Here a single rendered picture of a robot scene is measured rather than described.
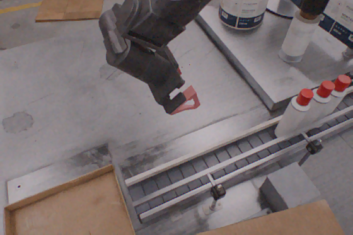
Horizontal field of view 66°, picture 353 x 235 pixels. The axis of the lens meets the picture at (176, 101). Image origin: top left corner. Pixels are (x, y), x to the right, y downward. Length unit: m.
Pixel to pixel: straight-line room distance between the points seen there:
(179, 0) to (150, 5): 0.04
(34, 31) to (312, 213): 2.74
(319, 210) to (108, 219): 0.52
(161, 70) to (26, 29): 2.59
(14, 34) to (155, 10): 2.66
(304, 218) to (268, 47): 0.77
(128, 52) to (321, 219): 0.43
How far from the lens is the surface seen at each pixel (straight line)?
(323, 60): 1.21
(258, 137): 0.89
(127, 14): 0.40
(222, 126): 0.94
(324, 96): 0.82
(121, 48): 0.44
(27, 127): 1.06
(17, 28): 3.07
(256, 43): 1.19
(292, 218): 0.55
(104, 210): 0.84
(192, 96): 0.48
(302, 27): 1.05
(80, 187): 0.88
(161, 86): 0.50
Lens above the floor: 1.62
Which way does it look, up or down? 52 degrees down
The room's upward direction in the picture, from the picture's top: straight up
